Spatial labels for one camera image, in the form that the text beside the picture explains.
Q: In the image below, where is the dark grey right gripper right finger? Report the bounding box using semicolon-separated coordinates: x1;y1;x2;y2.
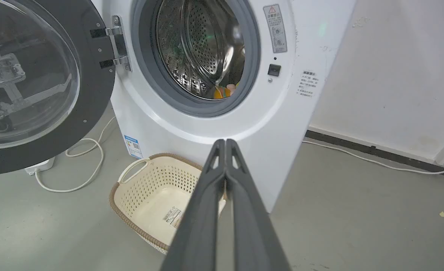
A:
226;139;291;271

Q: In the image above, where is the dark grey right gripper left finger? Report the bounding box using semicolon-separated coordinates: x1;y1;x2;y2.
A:
160;139;227;271

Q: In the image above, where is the white front-load washing machine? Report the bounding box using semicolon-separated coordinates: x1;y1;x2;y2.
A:
91;0;358;214

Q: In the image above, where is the chrome door hinge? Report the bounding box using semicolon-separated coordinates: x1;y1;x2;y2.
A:
106;15;132;72

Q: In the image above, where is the black round washing machine door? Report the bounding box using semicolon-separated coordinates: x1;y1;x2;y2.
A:
0;0;116;177

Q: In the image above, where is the cream plastic laundry basket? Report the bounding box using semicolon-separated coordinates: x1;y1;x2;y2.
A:
109;153;227;255

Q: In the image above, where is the orange yellow clothing in drum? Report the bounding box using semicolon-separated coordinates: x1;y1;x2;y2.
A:
213;83;240;100

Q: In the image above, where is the white power strip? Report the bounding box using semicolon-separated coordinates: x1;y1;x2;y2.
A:
24;157;55;176

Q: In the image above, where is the white power cable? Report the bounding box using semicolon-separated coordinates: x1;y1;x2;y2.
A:
35;116;116;193

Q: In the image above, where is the white wall cable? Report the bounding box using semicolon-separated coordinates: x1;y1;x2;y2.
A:
302;140;444;175

